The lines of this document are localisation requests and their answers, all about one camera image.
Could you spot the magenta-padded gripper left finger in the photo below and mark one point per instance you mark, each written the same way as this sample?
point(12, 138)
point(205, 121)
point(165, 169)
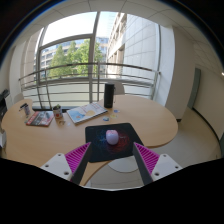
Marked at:
point(61, 165)

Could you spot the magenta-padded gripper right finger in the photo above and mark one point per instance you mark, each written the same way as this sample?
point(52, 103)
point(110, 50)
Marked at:
point(163, 165)

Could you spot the pink and lilac computer mouse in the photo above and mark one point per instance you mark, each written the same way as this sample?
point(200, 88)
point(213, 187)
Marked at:
point(112, 137)

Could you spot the black printed mouse pad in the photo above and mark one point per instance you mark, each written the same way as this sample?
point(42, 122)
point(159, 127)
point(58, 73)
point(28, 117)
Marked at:
point(100, 146)

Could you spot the small printed sticker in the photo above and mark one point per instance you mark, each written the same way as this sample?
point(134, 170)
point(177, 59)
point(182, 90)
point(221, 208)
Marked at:
point(60, 122)
point(116, 111)
point(105, 118)
point(114, 115)

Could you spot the red and blue magazine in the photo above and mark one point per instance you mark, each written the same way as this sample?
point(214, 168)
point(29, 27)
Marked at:
point(40, 118)

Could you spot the light blue illustrated booklet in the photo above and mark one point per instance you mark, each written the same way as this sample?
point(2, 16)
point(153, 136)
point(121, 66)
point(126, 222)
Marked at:
point(85, 113)

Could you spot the white chair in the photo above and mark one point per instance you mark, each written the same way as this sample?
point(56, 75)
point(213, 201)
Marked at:
point(2, 138)
point(119, 89)
point(18, 97)

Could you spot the black tumbler bottle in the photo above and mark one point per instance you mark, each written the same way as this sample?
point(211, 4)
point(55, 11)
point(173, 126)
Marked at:
point(109, 96)

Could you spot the grey metal balcony railing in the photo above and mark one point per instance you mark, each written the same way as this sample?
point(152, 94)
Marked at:
point(66, 81)

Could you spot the black printer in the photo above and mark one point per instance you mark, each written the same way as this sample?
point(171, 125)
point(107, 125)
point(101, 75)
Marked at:
point(4, 100)

